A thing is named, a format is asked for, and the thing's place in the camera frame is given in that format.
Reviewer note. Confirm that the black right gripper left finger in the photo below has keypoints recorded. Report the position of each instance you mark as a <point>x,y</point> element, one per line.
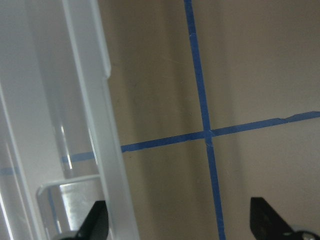
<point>96,224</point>

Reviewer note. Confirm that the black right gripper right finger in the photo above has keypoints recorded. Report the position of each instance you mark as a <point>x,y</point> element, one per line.
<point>266,223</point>

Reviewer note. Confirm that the clear plastic box lid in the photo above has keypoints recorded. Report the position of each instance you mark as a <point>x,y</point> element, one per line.
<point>59,146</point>

